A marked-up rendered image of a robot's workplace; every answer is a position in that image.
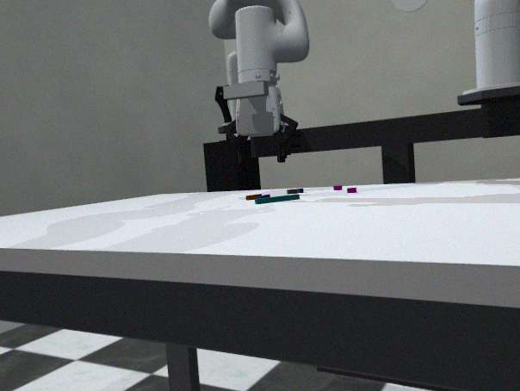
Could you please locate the turquoise rod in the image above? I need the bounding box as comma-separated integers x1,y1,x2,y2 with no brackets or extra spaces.
255,194,300,204

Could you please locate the brown rectangular bar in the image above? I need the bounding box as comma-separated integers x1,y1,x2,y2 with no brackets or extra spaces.
245,194,262,200

